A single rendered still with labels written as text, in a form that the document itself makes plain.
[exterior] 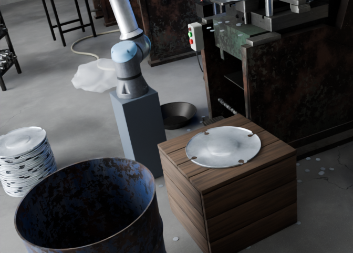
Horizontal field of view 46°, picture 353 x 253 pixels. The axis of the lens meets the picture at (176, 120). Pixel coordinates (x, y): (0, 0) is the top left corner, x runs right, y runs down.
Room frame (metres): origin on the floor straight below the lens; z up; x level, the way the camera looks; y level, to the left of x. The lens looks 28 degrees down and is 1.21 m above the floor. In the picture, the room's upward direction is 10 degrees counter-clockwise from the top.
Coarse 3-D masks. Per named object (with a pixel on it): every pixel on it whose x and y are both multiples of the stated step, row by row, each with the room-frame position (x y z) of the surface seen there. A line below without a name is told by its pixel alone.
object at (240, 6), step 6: (210, 0) 1.97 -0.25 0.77; (216, 0) 1.92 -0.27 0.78; (222, 0) 1.90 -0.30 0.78; (246, 0) 1.90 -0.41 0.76; (252, 0) 1.91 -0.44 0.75; (240, 6) 1.94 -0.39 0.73; (246, 6) 1.90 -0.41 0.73; (252, 6) 1.91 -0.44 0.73; (258, 6) 1.92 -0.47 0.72; (240, 12) 1.94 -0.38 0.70; (246, 12) 1.90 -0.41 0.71; (240, 18) 1.95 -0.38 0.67; (246, 18) 1.90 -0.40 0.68
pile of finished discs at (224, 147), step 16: (224, 128) 1.48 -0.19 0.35; (240, 128) 1.46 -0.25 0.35; (192, 144) 1.40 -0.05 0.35; (208, 144) 1.37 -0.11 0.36; (224, 144) 1.35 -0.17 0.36; (240, 144) 1.34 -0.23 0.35; (256, 144) 1.33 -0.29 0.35; (192, 160) 1.28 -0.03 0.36; (208, 160) 1.27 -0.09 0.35; (224, 160) 1.25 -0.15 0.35
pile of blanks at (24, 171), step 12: (48, 144) 1.91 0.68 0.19; (24, 156) 1.77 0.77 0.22; (36, 156) 1.79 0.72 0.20; (48, 156) 1.87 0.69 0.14; (0, 168) 1.77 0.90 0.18; (12, 168) 1.74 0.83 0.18; (24, 168) 1.75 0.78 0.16; (36, 168) 1.78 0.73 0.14; (48, 168) 1.82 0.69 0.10; (12, 180) 1.75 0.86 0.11; (24, 180) 1.76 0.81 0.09; (36, 180) 1.77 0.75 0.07; (12, 192) 1.76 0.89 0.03; (24, 192) 1.74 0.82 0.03
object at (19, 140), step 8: (24, 128) 2.03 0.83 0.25; (32, 128) 2.02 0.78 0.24; (40, 128) 1.99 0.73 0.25; (0, 136) 1.97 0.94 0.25; (8, 136) 1.97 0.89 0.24; (16, 136) 1.94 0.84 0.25; (24, 136) 1.92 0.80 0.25; (32, 136) 1.92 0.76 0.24; (40, 136) 1.91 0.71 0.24; (0, 144) 1.89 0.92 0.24; (8, 144) 1.87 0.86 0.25; (16, 144) 1.85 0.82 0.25; (24, 144) 1.85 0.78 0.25; (32, 144) 1.83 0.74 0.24; (0, 152) 1.81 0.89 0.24; (8, 152) 1.79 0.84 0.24; (16, 152) 1.78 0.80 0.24; (24, 152) 1.76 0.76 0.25
